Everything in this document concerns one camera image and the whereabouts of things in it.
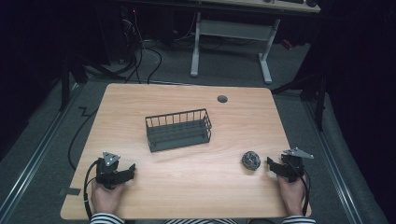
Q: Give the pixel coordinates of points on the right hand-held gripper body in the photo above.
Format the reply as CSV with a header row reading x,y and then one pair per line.
x,y
294,163

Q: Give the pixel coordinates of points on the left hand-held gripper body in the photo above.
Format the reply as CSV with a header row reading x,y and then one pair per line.
x,y
107,169

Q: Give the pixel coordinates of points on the grey steel wool ball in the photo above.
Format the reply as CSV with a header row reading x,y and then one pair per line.
x,y
251,160

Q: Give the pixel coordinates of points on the person's right hand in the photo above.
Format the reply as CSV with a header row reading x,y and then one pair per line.
x,y
292,196

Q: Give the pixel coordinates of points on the person's left hand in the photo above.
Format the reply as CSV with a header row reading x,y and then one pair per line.
x,y
106,199

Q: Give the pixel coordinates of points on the grey tape piece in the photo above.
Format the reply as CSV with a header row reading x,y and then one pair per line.
x,y
70,191

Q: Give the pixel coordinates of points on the black metal stand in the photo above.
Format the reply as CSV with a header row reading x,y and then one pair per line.
x,y
313,90
67,81

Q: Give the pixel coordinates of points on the person's striped shirt torso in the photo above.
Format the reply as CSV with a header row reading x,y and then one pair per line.
x,y
199,221

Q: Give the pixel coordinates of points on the white-legged desk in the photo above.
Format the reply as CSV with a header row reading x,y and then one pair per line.
x,y
233,29

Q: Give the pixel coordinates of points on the metal floor rail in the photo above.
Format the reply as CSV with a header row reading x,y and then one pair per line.
x,y
334,161
34,155

